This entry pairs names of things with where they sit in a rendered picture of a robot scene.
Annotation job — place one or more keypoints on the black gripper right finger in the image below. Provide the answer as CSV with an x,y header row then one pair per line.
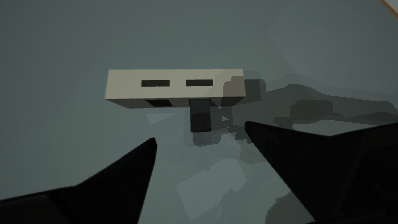
x,y
319,169

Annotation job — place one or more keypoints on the black two-prong charger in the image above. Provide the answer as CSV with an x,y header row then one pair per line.
x,y
200,119

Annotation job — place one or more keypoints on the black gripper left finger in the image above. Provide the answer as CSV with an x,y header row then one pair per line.
x,y
115,195

